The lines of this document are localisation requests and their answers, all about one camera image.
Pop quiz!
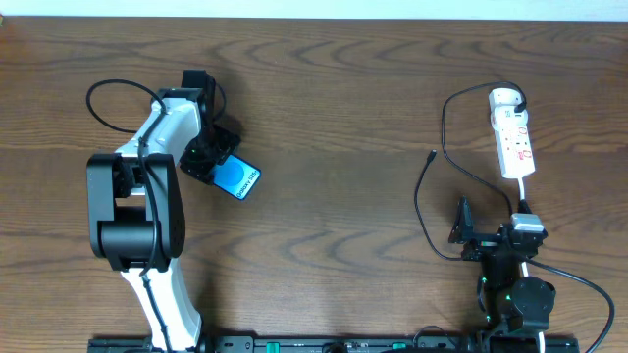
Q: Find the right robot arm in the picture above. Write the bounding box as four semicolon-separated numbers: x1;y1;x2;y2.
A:
448;197;555;352

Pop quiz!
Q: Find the blue Galaxy smartphone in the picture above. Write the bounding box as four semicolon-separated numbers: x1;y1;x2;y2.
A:
211;155;261;201

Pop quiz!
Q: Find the white power strip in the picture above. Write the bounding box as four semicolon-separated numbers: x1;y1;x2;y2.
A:
491;106;536;179

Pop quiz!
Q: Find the black camera cable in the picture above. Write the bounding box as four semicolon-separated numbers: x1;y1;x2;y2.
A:
85;78;174;353
524;257;616;353

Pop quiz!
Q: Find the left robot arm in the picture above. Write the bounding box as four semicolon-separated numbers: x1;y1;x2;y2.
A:
85;70;240;352

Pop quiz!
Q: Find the black right camera cable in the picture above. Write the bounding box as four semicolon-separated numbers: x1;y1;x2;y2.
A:
524;257;616;353

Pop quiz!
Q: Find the black left camera cable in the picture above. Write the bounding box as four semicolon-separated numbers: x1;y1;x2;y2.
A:
85;78;174;353

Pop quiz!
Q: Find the white USB charger plug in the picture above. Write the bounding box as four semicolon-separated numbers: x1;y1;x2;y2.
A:
489;88;524;110

